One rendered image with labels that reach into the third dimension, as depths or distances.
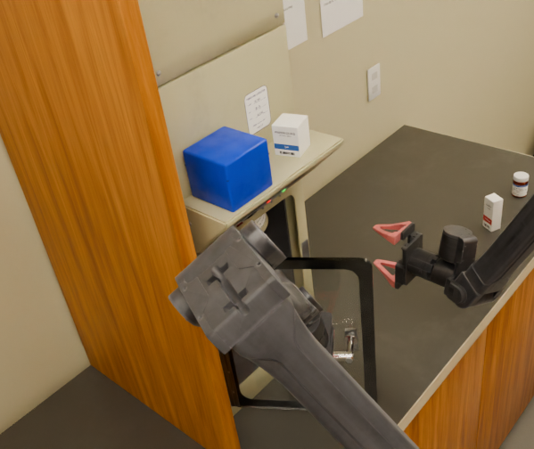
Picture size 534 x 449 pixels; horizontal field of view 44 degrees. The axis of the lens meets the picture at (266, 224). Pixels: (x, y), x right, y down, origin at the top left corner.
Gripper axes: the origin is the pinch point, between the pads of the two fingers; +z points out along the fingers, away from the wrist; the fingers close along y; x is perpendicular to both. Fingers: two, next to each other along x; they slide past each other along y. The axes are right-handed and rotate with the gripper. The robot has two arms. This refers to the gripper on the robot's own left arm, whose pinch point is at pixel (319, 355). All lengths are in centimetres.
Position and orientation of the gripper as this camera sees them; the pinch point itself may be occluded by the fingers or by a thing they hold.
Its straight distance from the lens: 124.4
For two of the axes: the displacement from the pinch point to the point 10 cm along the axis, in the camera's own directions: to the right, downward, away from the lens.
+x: 9.8, -0.3, -2.2
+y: -0.8, 8.8, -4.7
